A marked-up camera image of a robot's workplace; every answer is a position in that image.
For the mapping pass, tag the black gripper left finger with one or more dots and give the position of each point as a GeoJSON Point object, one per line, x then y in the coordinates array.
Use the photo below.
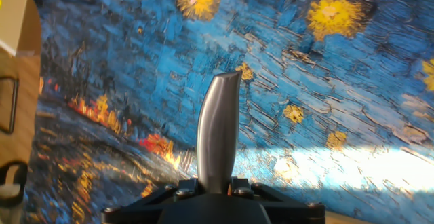
{"type": "Point", "coordinates": [186, 187]}

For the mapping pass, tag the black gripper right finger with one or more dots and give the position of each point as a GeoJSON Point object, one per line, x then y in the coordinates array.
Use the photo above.
{"type": "Point", "coordinates": [241, 186]}

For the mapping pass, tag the steel cleaver knife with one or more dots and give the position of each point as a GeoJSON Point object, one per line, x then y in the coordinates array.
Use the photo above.
{"type": "Point", "coordinates": [217, 132]}

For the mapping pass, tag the starry night painting cloth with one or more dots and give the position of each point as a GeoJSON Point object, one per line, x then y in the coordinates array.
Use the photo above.
{"type": "Point", "coordinates": [305, 81]}

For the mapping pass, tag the black round base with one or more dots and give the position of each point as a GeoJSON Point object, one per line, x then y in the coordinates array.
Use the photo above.
{"type": "Point", "coordinates": [23, 183]}

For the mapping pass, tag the beige cardboard box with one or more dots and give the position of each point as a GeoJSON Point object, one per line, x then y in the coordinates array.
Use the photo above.
{"type": "Point", "coordinates": [17, 20]}

